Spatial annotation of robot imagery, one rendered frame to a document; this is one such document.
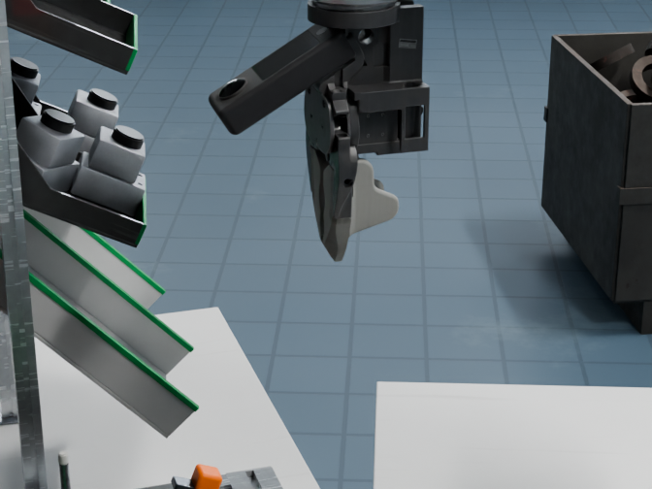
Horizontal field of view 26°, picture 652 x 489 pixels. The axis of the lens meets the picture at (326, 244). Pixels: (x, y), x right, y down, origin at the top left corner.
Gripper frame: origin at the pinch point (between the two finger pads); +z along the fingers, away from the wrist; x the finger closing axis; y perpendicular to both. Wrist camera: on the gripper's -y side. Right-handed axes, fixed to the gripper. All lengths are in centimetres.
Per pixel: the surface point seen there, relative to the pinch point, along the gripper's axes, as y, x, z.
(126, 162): -12.8, 21.4, -1.5
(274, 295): 63, 254, 123
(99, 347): -17.1, 16.1, 14.4
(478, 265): 127, 257, 123
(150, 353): -10.5, 27.7, 21.6
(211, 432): -3, 37, 37
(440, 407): 25, 35, 37
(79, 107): -15.2, 34.8, -3.1
